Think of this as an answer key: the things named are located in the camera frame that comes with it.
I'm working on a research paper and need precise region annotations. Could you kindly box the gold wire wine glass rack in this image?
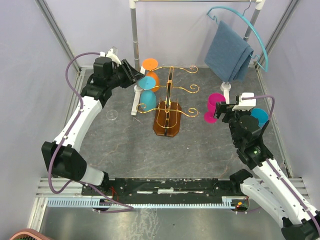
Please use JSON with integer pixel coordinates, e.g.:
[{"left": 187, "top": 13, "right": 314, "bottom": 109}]
[{"left": 136, "top": 66, "right": 200, "bottom": 138}]

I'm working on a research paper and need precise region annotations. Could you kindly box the blue folded towel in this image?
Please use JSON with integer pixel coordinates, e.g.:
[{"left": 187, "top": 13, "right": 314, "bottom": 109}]
[{"left": 204, "top": 20, "right": 254, "bottom": 83}]

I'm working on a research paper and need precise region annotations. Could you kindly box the blue wine glass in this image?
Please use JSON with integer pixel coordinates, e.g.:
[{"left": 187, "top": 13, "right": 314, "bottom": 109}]
[
  {"left": 251, "top": 108, "right": 269, "bottom": 128},
  {"left": 138, "top": 76, "right": 157, "bottom": 111}
]

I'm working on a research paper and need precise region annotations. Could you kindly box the teal clothes hanger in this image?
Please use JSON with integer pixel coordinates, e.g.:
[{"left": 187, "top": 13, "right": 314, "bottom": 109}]
[{"left": 206, "top": 6, "right": 270, "bottom": 73}]

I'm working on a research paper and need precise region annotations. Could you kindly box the pink wine glass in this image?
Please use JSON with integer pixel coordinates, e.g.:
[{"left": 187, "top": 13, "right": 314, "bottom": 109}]
[{"left": 203, "top": 93, "right": 226, "bottom": 124}]

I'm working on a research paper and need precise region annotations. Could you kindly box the orange wine glass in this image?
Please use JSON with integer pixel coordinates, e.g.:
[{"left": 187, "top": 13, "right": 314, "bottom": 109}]
[{"left": 142, "top": 58, "right": 160, "bottom": 93}]

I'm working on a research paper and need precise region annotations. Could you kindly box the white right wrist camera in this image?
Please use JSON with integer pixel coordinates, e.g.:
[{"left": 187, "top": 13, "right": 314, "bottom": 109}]
[{"left": 232, "top": 92, "right": 256, "bottom": 111}]

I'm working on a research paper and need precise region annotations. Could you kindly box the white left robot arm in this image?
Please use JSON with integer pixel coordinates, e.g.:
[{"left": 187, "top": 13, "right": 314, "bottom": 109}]
[{"left": 41, "top": 56, "right": 145, "bottom": 195}]

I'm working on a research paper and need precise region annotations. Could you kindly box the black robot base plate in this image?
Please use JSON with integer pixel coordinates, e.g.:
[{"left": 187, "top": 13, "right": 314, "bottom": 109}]
[{"left": 97, "top": 178, "right": 246, "bottom": 204}]

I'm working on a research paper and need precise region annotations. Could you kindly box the pink basket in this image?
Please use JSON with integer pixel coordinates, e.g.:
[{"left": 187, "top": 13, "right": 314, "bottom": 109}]
[{"left": 9, "top": 228, "right": 50, "bottom": 240}]

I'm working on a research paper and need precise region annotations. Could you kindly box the clear wine glass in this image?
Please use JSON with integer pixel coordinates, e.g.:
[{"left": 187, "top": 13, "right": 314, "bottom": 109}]
[{"left": 106, "top": 109, "right": 119, "bottom": 121}]

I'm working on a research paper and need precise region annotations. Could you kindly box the light blue cable duct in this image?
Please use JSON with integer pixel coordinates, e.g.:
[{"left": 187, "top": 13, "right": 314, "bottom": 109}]
[{"left": 46, "top": 196, "right": 236, "bottom": 210}]

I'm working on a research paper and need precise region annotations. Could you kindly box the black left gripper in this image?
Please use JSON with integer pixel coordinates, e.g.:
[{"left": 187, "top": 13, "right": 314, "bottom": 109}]
[{"left": 107, "top": 59, "right": 146, "bottom": 90}]

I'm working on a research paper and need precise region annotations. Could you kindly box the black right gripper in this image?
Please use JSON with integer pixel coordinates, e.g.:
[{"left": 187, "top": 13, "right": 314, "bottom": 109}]
[{"left": 212, "top": 101, "right": 251, "bottom": 146}]

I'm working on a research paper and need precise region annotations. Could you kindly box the white metal clothes rail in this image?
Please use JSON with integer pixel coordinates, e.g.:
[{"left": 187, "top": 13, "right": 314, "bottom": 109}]
[{"left": 129, "top": 0, "right": 269, "bottom": 116}]

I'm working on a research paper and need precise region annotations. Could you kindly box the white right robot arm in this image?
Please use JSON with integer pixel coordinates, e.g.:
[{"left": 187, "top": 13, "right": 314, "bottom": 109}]
[{"left": 214, "top": 101, "right": 320, "bottom": 240}]

